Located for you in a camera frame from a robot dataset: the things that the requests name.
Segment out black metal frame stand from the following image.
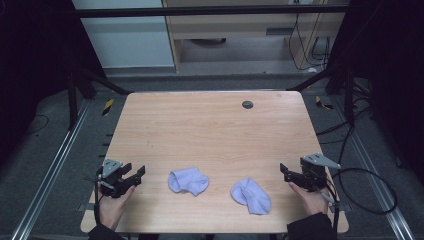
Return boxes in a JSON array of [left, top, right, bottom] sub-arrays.
[[66, 61, 133, 132], [287, 64, 356, 128]]

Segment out light purple ankle sock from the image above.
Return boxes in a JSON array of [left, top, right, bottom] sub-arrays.
[[230, 177, 272, 216], [167, 167, 210, 197]]

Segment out yellow black floor tape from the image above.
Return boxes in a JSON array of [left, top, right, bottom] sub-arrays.
[[314, 95, 334, 111], [101, 98, 115, 117]]

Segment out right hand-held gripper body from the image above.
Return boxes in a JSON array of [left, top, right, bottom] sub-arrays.
[[292, 152, 342, 193]]

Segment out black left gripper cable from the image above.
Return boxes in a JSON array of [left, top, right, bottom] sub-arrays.
[[93, 166, 104, 226]]

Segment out black hanging cables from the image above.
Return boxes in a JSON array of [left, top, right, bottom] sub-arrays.
[[287, 12, 332, 72]]

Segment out person's right hand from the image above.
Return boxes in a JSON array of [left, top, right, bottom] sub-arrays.
[[288, 181, 331, 218]]

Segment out black looped right gripper cable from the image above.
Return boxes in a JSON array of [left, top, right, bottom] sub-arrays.
[[318, 167, 399, 234]]

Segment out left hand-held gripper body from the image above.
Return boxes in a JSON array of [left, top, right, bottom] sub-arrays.
[[98, 158, 135, 199]]

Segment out black floor cable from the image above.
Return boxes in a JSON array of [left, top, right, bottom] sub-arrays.
[[24, 114, 50, 136]]

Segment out black horizontal frame bar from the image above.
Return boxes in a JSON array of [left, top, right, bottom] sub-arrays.
[[74, 4, 349, 19]]

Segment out light wooden desk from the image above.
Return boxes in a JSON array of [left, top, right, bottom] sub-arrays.
[[162, 0, 346, 73]]

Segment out person's left hand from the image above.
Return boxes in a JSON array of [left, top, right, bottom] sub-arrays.
[[97, 184, 137, 232]]

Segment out white cabinet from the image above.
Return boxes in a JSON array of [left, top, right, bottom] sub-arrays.
[[71, 0, 176, 70]]

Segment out black floor cables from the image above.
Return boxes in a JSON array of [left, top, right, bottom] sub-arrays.
[[315, 83, 376, 166]]

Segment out metal floor rail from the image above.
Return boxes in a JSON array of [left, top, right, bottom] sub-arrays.
[[9, 99, 92, 240], [331, 96, 416, 240]]

